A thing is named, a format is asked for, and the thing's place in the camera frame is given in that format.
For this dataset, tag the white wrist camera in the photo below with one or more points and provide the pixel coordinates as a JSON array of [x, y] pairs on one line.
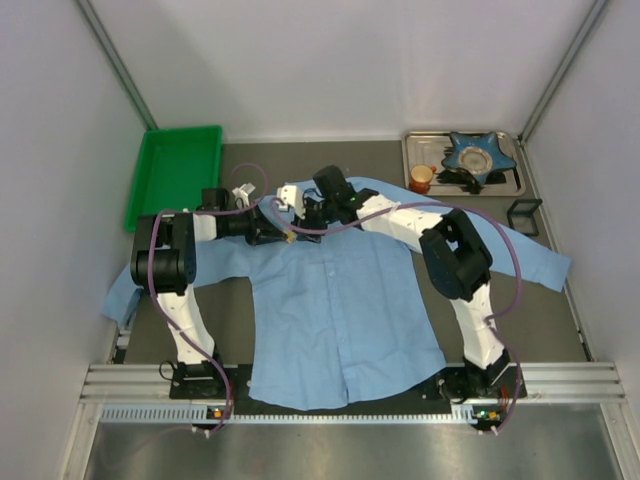
[[290, 197], [242, 195]]

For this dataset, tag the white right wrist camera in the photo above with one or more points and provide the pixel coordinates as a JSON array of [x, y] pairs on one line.
[[290, 197]]

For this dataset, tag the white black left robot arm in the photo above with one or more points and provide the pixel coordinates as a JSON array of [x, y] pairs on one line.
[[164, 264]]

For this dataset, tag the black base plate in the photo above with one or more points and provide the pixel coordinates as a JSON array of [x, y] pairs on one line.
[[450, 386]]

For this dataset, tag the black comb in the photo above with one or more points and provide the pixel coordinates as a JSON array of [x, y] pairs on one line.
[[465, 181]]

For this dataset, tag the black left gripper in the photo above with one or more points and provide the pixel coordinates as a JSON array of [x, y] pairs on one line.
[[270, 235]]

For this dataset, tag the black brooch box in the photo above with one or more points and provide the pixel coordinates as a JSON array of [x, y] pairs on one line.
[[521, 216]]

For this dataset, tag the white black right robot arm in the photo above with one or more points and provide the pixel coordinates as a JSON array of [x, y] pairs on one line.
[[457, 260]]

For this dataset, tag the silver metal tray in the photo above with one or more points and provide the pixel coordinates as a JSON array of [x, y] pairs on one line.
[[430, 148]]

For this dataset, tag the green plastic tray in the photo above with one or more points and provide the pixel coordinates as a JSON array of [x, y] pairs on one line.
[[173, 166]]

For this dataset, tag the blue star-shaped dish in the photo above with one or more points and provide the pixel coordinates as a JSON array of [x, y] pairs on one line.
[[479, 155]]

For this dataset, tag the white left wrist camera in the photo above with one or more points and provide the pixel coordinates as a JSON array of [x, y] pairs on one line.
[[242, 195]]

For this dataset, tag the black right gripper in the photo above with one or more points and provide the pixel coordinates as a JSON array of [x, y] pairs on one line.
[[311, 223]]

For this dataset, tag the light blue button shirt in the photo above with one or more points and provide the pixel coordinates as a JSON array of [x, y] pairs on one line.
[[347, 308]]

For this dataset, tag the orange cup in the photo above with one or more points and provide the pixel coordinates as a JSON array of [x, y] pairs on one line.
[[420, 178]]

